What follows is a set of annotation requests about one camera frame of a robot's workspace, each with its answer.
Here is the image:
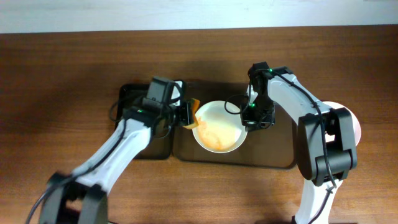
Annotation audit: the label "cream plate with ketchup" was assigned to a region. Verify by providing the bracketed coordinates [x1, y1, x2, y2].
[192, 100, 248, 154]

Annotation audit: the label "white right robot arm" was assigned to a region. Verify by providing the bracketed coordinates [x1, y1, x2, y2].
[241, 68, 358, 223]

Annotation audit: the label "yellow sponge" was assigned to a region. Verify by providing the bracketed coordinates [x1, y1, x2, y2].
[180, 98, 200, 129]

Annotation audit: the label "small black tray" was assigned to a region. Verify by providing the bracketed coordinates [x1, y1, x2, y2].
[116, 83, 174, 160]

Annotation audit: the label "pink plate with ketchup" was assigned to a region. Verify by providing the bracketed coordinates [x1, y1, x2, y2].
[323, 101, 361, 146]

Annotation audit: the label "large brown serving tray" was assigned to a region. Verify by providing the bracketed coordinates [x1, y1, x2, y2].
[173, 80, 297, 170]

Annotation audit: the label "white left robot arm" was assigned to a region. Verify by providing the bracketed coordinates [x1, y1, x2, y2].
[36, 99, 200, 223]

